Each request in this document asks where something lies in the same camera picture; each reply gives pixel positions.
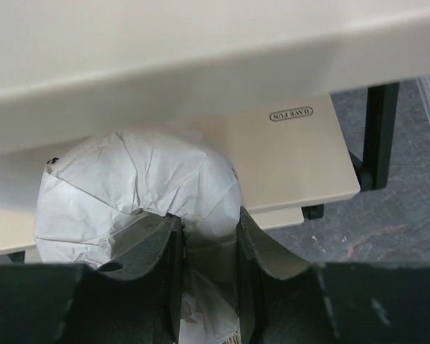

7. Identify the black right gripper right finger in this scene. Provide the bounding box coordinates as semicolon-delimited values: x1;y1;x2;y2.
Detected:
236;209;430;343

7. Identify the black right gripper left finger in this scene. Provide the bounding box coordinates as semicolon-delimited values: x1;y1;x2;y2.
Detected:
0;214;184;343

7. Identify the white roll front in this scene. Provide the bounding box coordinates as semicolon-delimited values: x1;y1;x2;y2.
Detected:
34;128;244;343

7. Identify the black frame beige shelf rack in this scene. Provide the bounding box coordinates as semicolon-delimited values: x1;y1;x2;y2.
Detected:
0;1;430;254

